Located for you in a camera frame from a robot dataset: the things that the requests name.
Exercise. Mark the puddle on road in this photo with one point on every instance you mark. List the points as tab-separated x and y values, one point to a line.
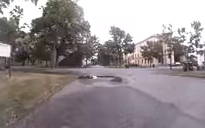
103	78

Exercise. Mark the group of trees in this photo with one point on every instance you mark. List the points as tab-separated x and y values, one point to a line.
115	46

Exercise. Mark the dark roofed building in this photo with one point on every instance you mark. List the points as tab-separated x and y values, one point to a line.
71	59

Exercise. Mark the grey asphalt road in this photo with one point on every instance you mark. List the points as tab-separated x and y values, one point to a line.
130	100

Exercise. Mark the cream long building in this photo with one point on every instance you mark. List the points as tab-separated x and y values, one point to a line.
150	51

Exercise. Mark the large leafy tree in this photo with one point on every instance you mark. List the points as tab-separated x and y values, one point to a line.
58	30

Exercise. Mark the dry grass verge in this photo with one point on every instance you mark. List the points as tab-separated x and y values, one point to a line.
20	90

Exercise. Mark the row of trees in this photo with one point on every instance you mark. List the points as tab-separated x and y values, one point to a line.
186	45

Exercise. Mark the white sign board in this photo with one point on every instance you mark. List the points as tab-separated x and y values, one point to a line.
0	50

